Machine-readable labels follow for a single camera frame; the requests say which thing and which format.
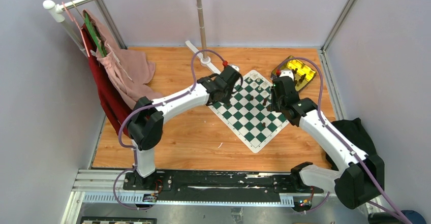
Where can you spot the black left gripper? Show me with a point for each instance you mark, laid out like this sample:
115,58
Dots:
226,99

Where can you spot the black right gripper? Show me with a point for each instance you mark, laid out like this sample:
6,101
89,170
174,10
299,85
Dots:
274,106

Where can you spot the yellow tin box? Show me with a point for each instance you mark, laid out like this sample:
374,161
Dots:
303,74

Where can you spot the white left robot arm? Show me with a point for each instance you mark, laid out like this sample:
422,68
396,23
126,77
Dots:
145,126

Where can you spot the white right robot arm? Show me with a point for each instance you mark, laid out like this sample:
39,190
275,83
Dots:
359,176

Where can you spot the green white chess mat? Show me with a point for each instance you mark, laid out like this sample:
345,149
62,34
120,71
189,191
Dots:
244,117

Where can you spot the white clothes rack stand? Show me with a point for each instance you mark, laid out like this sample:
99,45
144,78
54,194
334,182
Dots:
205,60

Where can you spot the black cloth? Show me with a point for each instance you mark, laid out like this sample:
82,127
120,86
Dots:
355,132

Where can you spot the pink cloth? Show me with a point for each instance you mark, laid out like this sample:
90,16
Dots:
128,70

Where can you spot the red cloth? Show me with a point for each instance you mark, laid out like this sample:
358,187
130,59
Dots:
115,108

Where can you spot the green hanger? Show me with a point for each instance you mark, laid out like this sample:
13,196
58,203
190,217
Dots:
94,33

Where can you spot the white rack bar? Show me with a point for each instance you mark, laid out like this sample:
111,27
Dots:
56,11

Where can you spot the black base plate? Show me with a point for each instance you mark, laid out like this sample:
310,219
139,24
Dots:
217,186

